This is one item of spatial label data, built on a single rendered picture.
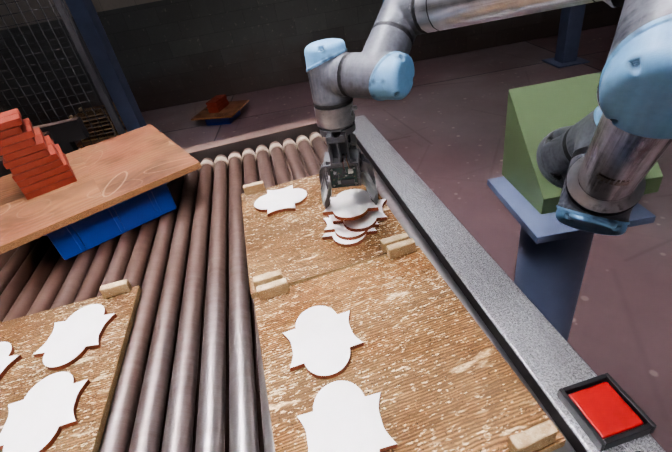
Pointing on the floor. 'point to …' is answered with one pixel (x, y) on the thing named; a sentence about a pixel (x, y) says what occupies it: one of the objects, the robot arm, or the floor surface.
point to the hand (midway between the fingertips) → (351, 202)
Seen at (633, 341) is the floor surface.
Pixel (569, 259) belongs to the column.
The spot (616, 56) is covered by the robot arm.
